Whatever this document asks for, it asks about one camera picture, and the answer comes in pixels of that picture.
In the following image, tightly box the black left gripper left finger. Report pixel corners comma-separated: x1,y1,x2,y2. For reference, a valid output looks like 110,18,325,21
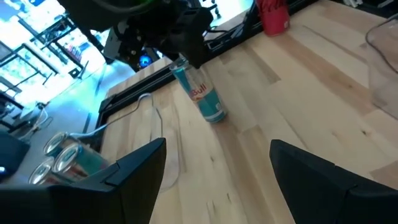
0,138,167,224

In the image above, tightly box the black box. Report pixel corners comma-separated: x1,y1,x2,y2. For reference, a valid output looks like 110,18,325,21
0,133,31,183

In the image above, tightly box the teal Red Bull can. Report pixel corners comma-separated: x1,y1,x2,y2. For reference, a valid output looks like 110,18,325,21
42,130,78,158
27,156,63,187
52,142,110,183
169,57,228,124

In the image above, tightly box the black aluminium table frame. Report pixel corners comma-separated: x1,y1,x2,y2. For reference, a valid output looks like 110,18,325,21
81,0,318,150

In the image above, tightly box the clear plastic bin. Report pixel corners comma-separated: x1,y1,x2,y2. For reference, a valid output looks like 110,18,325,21
26,92,182,194
364,12,398,121

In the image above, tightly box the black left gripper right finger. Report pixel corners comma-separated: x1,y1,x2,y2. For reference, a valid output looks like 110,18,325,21
269,139,398,224

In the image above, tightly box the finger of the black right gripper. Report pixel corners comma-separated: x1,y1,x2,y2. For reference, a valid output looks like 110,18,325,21
169,7,215,70

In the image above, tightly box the red Coke Zero can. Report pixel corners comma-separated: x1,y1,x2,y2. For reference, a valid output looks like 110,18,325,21
256,0,291,37

